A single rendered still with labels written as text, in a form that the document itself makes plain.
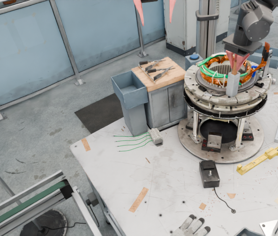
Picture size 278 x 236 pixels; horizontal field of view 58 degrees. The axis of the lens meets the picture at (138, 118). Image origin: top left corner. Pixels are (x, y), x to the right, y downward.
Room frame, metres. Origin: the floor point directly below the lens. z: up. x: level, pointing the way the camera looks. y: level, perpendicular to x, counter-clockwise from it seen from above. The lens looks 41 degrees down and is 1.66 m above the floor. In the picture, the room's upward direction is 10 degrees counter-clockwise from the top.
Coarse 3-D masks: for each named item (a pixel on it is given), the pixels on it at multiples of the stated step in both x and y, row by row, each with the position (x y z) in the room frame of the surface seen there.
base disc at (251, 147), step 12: (180, 120) 0.92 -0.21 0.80; (204, 120) 0.90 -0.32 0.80; (252, 120) 0.84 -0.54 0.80; (180, 132) 0.84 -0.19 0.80; (192, 132) 0.83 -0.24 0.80; (252, 132) 0.76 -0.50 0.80; (192, 144) 0.75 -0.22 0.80; (228, 144) 0.72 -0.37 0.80; (252, 144) 0.69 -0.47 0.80; (204, 156) 0.67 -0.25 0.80; (216, 156) 0.66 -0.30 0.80; (228, 156) 0.65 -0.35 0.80; (240, 156) 0.64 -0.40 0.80
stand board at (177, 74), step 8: (152, 64) 1.06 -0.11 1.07; (160, 64) 1.05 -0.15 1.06; (168, 64) 1.04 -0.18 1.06; (176, 64) 1.03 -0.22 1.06; (136, 72) 1.02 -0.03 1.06; (160, 72) 0.98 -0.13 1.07; (168, 72) 0.97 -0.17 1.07; (176, 72) 0.96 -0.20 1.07; (184, 72) 0.95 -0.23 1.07; (144, 80) 0.94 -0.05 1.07; (160, 80) 0.92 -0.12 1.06; (168, 80) 0.91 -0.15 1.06; (176, 80) 0.92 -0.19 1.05; (152, 88) 0.88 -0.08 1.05
